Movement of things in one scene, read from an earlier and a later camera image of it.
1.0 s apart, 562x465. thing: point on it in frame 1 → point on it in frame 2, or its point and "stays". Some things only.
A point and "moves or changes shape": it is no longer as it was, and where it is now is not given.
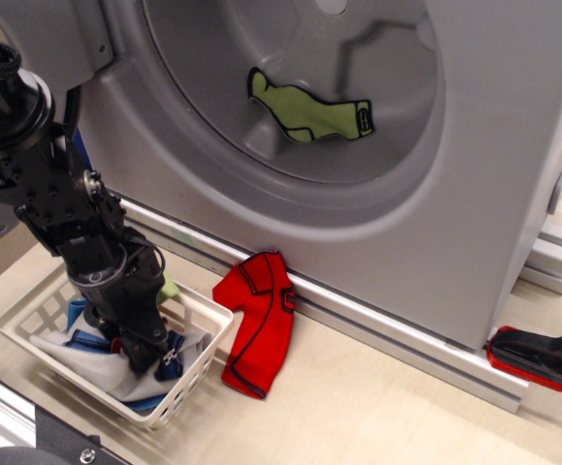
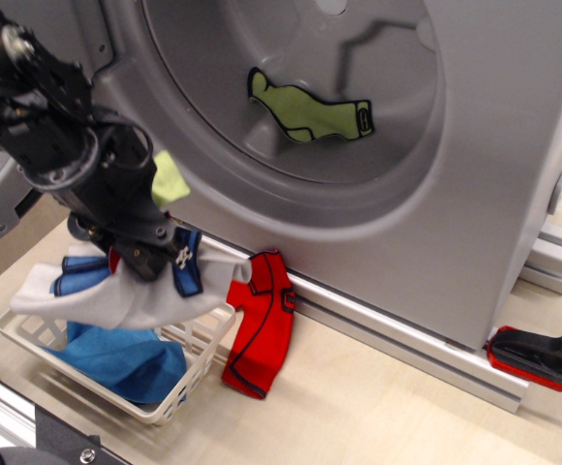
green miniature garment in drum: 303,116 stays
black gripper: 122,287 → 107,172
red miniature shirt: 259,292 stays
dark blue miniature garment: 169,367 → 83,272
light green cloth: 169,290 → 169,184
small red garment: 115,346 moves or changes shape
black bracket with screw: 80,449 stays
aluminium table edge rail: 0,417 stays
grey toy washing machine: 403,150 stays
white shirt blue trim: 104,372 → 132,301
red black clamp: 549,361 stays
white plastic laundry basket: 44,307 stays
